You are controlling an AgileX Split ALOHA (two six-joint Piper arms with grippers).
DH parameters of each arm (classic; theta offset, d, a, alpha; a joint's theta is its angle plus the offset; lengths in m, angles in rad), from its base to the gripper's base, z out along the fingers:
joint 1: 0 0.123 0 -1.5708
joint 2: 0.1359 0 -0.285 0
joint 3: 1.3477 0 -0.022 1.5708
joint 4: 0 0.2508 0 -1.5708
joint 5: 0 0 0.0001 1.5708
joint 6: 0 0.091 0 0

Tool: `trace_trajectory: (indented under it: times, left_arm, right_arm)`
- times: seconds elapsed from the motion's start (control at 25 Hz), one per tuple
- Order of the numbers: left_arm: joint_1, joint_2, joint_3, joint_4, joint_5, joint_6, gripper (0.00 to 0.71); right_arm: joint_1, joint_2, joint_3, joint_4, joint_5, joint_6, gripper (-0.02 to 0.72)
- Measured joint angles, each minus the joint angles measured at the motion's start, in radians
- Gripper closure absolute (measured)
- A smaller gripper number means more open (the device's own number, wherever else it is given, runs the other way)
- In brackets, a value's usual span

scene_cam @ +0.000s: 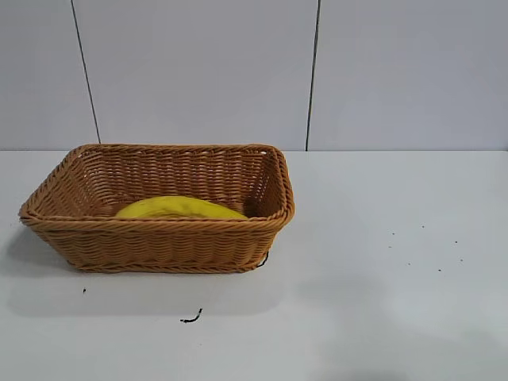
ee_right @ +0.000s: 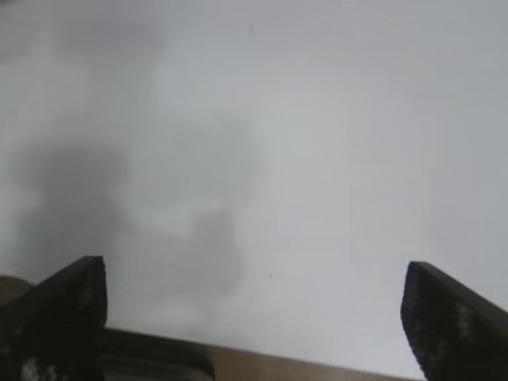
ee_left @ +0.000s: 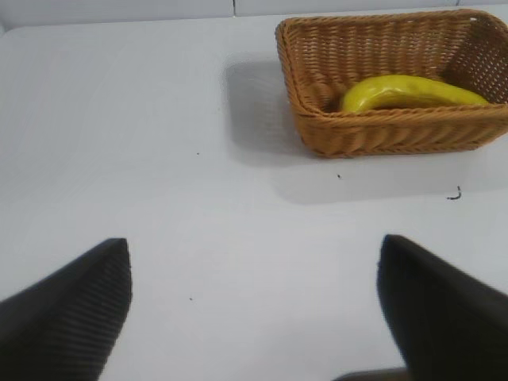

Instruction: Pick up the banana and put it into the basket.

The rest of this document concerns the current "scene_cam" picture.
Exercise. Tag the brown woven wicker basket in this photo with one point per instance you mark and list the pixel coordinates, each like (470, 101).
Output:
(158, 242)

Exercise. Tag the yellow banana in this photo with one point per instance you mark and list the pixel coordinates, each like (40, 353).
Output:
(178, 207)

